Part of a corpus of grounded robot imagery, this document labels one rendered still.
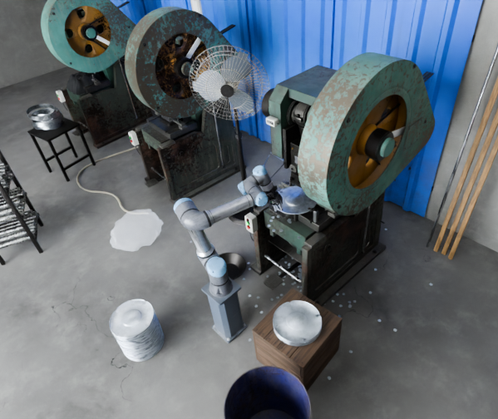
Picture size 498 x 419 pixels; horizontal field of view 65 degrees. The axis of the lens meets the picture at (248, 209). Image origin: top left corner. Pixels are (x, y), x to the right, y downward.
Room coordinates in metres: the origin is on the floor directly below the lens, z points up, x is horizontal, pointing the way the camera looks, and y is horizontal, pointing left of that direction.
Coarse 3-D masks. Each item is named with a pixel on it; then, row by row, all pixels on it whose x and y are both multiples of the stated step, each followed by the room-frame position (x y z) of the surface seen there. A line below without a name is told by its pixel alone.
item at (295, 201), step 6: (288, 186) 2.12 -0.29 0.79; (294, 186) 2.12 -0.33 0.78; (288, 192) 2.06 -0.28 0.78; (294, 192) 2.05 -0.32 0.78; (300, 192) 2.05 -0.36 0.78; (288, 198) 1.99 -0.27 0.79; (294, 198) 1.99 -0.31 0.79; (300, 198) 1.98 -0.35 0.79; (306, 198) 1.98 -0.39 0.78; (288, 204) 1.94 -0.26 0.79; (294, 204) 1.93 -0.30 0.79; (300, 204) 1.92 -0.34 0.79; (306, 204) 1.92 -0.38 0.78; (312, 204) 1.91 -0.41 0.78; (282, 210) 1.88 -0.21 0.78; (288, 210) 1.88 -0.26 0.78; (294, 210) 1.87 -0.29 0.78; (300, 210) 1.86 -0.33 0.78; (306, 210) 1.86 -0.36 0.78
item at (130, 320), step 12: (132, 300) 1.69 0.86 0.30; (144, 300) 1.68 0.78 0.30; (120, 312) 1.61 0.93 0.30; (132, 312) 1.59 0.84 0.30; (144, 312) 1.59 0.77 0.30; (120, 324) 1.51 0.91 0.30; (132, 324) 1.50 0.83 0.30; (144, 324) 1.49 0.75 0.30; (120, 336) 1.42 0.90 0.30; (132, 336) 1.41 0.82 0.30
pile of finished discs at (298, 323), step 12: (276, 312) 1.40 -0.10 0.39; (288, 312) 1.39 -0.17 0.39; (300, 312) 1.38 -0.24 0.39; (312, 312) 1.37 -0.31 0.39; (276, 324) 1.32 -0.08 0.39; (288, 324) 1.30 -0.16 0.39; (300, 324) 1.29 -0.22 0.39; (312, 324) 1.29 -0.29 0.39; (288, 336) 1.23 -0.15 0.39; (300, 336) 1.22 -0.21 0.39; (312, 336) 1.21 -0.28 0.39
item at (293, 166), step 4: (300, 136) 2.11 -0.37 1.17; (296, 140) 2.07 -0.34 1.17; (300, 140) 2.06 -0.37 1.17; (292, 144) 2.04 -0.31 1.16; (296, 144) 2.03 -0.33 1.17; (292, 148) 2.03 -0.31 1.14; (296, 148) 2.02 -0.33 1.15; (292, 152) 2.05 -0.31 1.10; (296, 152) 2.02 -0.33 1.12; (292, 156) 2.05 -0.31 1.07; (296, 156) 2.02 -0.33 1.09; (292, 160) 2.05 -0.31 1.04; (296, 160) 2.02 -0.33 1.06; (292, 164) 2.04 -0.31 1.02; (296, 164) 2.02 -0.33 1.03; (292, 168) 2.02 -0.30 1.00; (296, 168) 2.01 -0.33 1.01; (292, 172) 2.02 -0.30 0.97; (296, 172) 2.01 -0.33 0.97; (292, 176) 2.01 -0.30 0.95; (296, 176) 1.98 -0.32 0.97; (292, 180) 1.99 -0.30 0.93; (296, 180) 1.98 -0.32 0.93; (296, 184) 1.98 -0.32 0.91
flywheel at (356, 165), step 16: (400, 96) 1.88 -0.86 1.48; (400, 112) 1.90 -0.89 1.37; (368, 128) 1.71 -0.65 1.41; (384, 128) 1.84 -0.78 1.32; (400, 128) 1.85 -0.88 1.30; (368, 144) 1.64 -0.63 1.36; (384, 144) 1.62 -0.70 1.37; (352, 160) 1.67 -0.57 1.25; (368, 160) 1.82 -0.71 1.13; (384, 160) 1.84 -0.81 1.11; (352, 176) 1.68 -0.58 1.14; (368, 176) 1.78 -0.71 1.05
